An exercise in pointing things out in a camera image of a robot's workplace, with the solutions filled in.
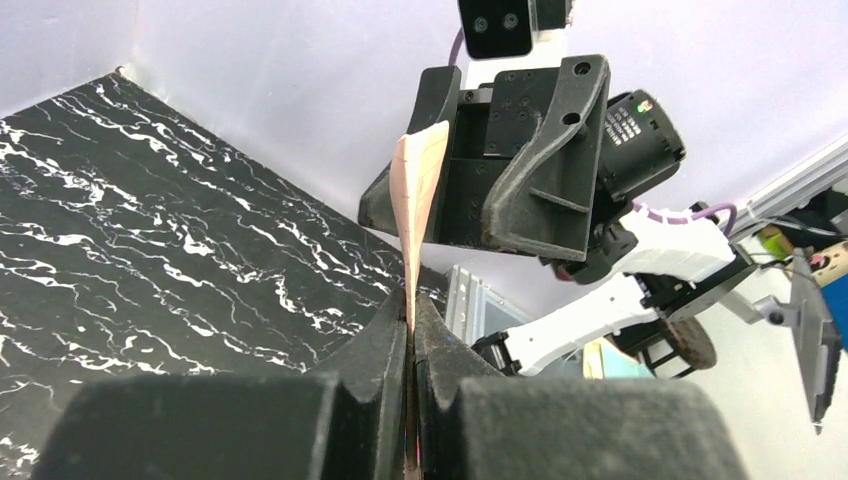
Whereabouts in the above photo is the aluminium front rail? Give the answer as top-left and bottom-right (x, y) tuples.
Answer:
(445, 135), (847, 343)

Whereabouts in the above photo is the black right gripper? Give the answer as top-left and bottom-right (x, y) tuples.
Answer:
(358, 54), (611, 261)

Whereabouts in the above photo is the cream paper letter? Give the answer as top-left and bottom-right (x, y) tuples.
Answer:
(389, 121), (450, 334)

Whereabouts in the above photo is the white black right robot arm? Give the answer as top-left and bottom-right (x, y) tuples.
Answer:
(358, 55), (754, 376)

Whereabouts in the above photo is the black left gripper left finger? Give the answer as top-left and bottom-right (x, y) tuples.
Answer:
(32, 291), (406, 479)

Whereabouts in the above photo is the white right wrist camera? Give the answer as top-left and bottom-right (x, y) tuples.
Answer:
(457, 0), (574, 60)

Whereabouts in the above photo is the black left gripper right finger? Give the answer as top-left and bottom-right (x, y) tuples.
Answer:
(414, 296), (747, 479)

